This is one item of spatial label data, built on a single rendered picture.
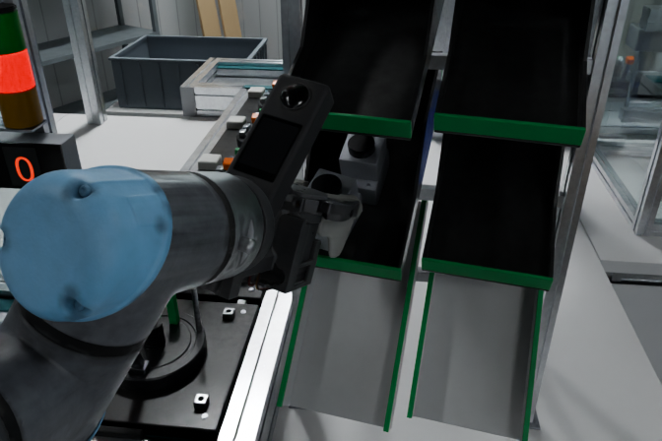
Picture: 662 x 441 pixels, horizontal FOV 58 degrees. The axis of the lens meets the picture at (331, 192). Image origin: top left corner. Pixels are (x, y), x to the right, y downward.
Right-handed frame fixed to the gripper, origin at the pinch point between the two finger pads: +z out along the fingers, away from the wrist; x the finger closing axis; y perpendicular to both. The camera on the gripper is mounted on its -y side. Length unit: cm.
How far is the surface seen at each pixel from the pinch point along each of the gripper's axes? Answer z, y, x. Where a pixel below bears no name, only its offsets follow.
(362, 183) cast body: 6.8, -1.2, 0.8
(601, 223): 92, 0, 31
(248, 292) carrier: 27.6, 22.5, -19.4
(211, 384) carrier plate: 10.7, 30.1, -13.4
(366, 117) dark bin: -5.1, -8.1, 3.4
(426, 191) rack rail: 13.6, -1.9, 6.6
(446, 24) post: 106, -41, -19
